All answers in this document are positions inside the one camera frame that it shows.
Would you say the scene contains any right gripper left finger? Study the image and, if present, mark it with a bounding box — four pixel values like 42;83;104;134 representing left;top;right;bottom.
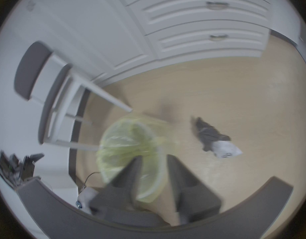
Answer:
89;156;143;215

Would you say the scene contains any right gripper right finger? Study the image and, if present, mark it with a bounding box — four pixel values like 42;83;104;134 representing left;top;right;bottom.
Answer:
167;155;222;224

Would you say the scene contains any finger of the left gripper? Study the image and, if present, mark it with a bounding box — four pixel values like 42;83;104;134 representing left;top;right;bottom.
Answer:
30;153;45;163

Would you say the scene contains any yellow plastic bag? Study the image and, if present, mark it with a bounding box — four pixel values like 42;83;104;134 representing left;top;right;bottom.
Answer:
96;116;179;203

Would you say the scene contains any black plastic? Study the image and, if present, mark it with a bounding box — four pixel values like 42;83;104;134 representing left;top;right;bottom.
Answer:
190;116;232;152

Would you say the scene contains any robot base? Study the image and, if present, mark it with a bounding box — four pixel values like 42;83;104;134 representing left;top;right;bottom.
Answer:
77;186;100;215

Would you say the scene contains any white trash bin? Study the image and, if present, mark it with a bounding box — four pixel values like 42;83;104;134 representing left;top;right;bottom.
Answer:
101;122;166;201

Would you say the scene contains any clear printed wrapper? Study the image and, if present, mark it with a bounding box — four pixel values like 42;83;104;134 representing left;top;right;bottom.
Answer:
213;141;243;159

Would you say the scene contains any grey and white chair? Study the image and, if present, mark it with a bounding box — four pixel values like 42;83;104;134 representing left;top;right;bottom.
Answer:
14;41;133;151

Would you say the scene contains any white wardrobe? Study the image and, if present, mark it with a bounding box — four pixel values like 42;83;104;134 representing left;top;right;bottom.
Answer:
8;0;301;86

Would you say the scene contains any black cable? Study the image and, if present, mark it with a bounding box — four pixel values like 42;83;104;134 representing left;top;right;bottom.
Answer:
79;171;103;194

